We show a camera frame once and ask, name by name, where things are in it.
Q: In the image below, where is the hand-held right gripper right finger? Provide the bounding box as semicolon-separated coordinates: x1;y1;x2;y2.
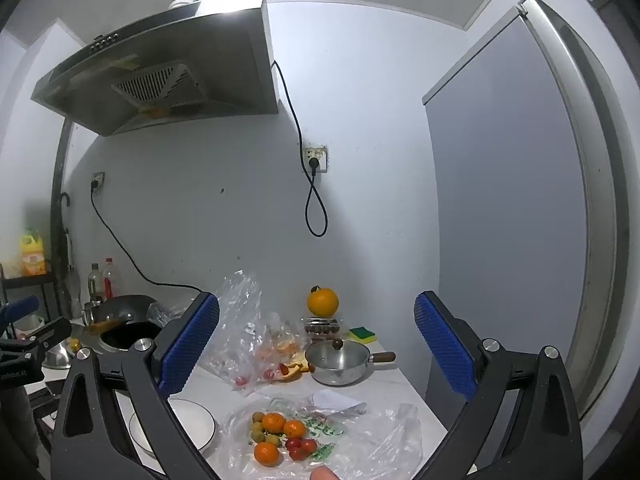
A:
414;290;583;480

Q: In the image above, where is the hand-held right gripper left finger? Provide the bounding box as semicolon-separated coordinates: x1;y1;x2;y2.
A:
50;291;221;480

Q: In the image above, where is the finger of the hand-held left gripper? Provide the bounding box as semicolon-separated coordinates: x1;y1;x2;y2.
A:
15;316;72;358
0;296;40;333

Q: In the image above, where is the white plate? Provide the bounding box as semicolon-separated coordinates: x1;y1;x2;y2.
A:
129;399;217;458

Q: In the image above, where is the green printed plastic bag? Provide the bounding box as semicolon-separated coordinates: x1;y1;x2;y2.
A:
217;395;425;480

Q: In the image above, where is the large steel lid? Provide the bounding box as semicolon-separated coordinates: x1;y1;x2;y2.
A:
42;339;77;370

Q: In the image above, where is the black metal rack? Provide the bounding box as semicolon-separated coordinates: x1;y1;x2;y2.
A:
0;262;62;341

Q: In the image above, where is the clear plastic bag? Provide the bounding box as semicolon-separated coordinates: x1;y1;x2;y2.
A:
147;271;308;396

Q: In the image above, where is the clear glass bottle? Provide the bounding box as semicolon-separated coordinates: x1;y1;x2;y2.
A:
65;265;82;318

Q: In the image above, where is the yellow detergent bottle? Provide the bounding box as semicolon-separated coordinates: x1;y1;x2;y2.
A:
20;227;48;277

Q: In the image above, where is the dark wok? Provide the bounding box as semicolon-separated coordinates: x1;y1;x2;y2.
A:
89;294;159;335

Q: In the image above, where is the black umbrella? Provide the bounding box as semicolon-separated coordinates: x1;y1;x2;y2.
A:
59;192;73;281

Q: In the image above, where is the red cap bottle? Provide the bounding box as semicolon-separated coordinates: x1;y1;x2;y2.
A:
102;258;121;301

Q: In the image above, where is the orange peel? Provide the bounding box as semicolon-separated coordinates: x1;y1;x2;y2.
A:
280;352;313;383

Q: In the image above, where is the pot lid with wooden knob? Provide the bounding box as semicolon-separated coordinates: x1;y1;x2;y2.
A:
306;338;371;372

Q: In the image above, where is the small steel pot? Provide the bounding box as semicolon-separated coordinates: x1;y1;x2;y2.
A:
305;350;397;387

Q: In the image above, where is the white paper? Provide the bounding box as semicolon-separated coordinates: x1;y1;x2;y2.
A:
311;390;368;413

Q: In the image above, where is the large orange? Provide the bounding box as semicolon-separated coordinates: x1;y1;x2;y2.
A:
306;285;340;318

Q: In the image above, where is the grey refrigerator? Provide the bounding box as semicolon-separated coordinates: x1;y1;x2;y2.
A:
422;0;633;421

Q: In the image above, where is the steel range hood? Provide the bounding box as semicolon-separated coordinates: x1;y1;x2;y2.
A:
31;0;280;137

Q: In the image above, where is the black cooker cable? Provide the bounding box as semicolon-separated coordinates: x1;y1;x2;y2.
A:
90;181;202;293

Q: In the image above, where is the black range hood cable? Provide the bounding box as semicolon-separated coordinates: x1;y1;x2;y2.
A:
271;60;329;237

